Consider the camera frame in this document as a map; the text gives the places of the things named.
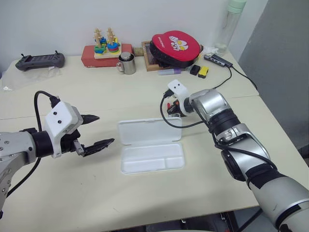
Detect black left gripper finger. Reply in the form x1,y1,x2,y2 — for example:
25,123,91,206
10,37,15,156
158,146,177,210
82,138,115,158
80,114,100,127

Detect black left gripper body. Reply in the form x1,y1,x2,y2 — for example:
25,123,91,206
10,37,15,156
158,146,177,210
60,130,85,157

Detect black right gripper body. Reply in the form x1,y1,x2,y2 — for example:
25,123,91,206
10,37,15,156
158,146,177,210
167,101,182,117

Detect clear purple marker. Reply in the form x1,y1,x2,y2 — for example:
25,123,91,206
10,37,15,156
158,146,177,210
157,68,182,76

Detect white plastic pencil case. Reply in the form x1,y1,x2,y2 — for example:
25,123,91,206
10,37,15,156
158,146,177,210
117,117,186,175

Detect yellow black eraser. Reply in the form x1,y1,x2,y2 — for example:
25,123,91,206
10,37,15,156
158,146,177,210
197,66,210,79

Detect red cardboard box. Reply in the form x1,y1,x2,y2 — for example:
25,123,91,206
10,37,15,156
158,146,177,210
81,43,134,69

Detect stainless steel mug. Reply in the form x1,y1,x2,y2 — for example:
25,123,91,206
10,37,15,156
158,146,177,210
116,57,137,75

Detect red black boxing pad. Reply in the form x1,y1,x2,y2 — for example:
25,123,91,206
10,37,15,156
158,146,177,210
149,29,203,69

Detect grey usb hub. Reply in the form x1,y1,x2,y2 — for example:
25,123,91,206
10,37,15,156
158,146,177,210
203,53,234,69

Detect white crumpled tissue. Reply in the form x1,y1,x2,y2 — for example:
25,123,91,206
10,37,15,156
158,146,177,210
202,45,220,56

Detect wooden colourful stacking toy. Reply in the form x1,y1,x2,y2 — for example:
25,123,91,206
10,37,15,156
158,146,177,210
92,27,122,59

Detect clear plastic bag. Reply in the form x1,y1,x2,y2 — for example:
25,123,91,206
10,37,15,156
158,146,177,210
0,66,63,92

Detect black handheld controller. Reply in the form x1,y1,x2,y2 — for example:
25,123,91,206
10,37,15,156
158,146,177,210
14,50,66,72

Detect clear bottle with green lid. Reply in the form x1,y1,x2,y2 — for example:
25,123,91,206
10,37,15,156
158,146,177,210
211,0,248,52

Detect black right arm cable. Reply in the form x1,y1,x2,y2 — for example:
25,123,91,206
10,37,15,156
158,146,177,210
160,88,278,170

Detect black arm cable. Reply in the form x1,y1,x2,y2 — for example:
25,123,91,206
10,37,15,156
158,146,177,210
6,90,60,198
160,88,278,170

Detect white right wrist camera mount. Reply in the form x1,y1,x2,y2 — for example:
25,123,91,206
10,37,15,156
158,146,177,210
167,79,194,118

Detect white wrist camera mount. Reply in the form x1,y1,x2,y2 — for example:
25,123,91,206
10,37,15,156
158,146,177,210
42,101,84,159
167,79,194,118

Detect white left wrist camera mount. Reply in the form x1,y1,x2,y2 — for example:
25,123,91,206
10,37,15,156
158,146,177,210
42,101,84,159

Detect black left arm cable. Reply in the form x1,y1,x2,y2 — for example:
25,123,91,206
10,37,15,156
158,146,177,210
6,90,60,198

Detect wooden picture frame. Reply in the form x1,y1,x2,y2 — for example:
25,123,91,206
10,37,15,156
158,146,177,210
140,40,194,72

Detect black usb hub cable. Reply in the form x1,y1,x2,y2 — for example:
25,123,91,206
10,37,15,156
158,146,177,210
214,65,261,98

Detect black table frame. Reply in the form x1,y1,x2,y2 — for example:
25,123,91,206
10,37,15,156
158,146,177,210
180,207,264,232

